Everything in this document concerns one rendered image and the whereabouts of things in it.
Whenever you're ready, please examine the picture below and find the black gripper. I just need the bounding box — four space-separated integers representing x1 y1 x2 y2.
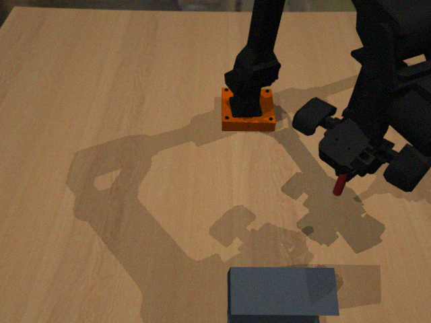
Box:
292 97 431 192

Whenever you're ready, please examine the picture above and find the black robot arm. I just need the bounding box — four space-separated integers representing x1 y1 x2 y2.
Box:
224 0 431 177

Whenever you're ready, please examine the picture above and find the dark grey sloped panel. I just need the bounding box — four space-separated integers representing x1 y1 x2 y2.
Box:
227 267 340 323

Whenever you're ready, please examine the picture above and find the dark red peg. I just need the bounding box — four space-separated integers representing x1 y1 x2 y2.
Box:
333 174 348 196

